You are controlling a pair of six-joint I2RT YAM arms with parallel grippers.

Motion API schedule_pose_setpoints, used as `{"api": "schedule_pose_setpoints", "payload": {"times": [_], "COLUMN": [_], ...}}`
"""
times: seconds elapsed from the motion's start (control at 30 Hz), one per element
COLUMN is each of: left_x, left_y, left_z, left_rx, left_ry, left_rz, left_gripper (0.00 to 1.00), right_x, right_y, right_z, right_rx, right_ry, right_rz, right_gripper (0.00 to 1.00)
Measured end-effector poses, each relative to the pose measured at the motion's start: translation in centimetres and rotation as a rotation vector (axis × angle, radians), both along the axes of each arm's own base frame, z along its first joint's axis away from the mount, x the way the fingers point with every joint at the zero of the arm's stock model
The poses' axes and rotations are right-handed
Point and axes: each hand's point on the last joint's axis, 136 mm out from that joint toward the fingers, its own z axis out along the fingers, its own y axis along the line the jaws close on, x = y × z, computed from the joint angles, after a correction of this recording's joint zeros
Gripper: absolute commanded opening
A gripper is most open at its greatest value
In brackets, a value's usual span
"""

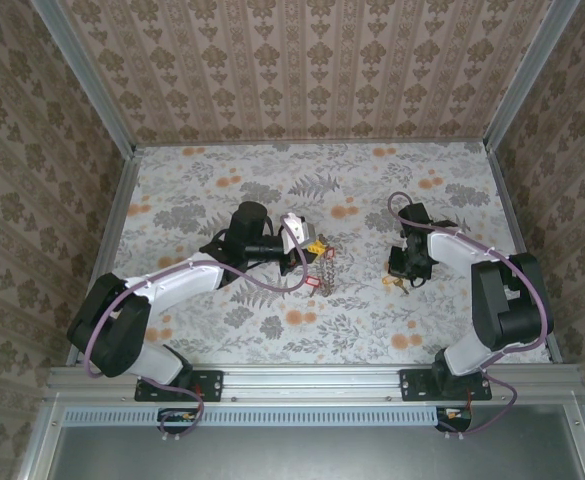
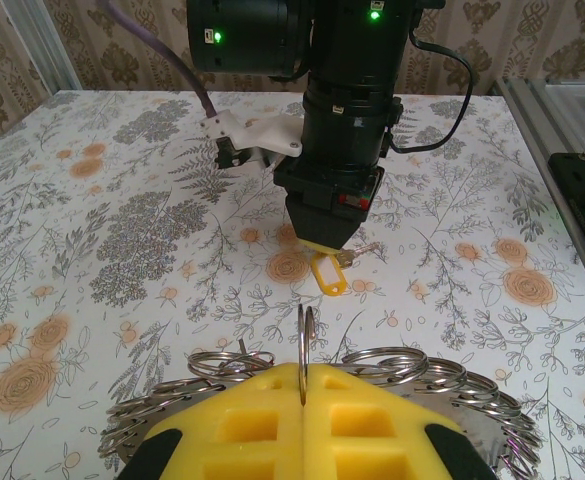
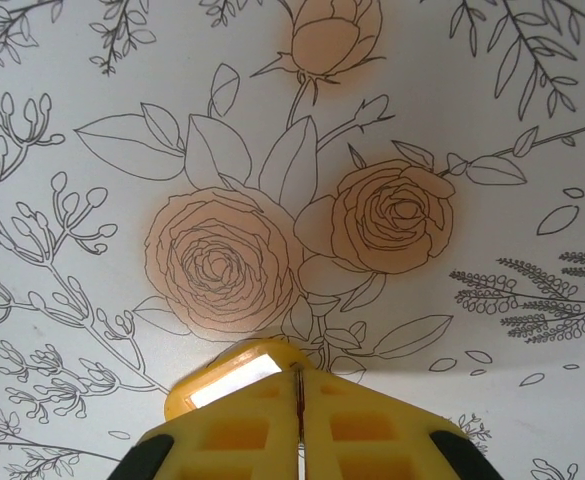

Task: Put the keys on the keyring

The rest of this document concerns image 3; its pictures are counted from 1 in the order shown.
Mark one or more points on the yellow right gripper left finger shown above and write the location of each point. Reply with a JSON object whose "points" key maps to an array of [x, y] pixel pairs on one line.
{"points": [[232, 400]]}

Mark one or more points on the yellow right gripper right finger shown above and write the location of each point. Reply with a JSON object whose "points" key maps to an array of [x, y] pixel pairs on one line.
{"points": [[372, 415]]}

